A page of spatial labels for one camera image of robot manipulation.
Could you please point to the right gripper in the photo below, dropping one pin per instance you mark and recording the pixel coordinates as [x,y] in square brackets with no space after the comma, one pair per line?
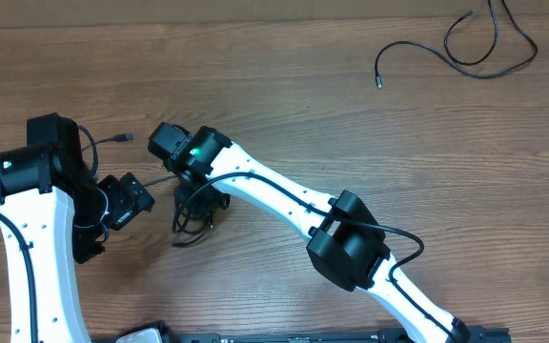
[200,206]

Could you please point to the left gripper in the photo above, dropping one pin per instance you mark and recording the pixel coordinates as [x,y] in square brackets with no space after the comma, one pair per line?
[130,199]

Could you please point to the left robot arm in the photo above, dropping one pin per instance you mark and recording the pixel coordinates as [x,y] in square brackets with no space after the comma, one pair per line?
[55,214]

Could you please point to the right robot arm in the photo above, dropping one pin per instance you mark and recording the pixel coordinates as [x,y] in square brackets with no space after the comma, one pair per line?
[345,243]

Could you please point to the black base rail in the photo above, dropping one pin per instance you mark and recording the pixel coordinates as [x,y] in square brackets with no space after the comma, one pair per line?
[159,332]

